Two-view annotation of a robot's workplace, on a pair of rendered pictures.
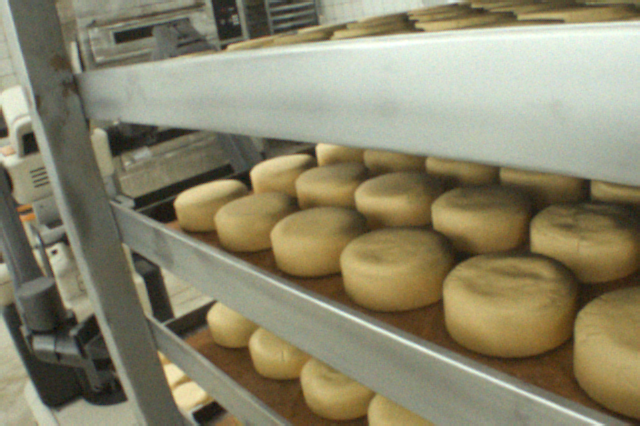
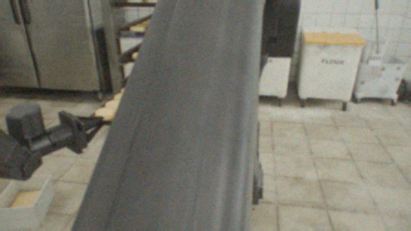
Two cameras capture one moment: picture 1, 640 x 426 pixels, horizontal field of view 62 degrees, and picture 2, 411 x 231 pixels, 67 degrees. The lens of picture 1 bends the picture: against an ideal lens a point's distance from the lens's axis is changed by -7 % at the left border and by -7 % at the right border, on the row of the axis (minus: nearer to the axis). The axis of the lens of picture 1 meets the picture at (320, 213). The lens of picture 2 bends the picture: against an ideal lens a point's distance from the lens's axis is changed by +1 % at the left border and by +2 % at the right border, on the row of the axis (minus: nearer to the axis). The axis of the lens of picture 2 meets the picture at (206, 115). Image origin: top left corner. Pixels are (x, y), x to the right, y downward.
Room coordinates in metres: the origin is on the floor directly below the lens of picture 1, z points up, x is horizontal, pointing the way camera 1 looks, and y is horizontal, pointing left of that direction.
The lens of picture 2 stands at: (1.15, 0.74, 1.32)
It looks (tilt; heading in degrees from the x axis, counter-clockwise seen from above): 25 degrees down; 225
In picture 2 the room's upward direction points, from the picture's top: straight up
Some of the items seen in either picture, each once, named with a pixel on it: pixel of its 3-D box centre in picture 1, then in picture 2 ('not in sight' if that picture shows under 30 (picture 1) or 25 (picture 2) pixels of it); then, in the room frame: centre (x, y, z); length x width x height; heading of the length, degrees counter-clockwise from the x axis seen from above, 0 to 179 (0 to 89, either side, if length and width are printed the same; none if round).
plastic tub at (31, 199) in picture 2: not in sight; (26, 202); (0.87, -1.04, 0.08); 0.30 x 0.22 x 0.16; 52
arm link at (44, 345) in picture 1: (57, 340); not in sight; (0.71, 0.42, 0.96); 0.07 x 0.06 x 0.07; 66
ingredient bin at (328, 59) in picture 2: not in sight; (325, 67); (-2.06, -0.63, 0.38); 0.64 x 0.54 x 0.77; 33
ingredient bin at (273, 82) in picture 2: not in sight; (263, 65); (-1.68, -1.16, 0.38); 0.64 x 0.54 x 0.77; 35
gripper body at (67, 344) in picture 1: (87, 348); not in sight; (0.68, 0.36, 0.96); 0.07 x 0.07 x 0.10; 66
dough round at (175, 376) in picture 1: (169, 381); not in sight; (0.56, 0.21, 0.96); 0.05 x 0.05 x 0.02
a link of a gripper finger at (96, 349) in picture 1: (125, 356); not in sight; (0.65, 0.30, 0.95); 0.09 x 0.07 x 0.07; 66
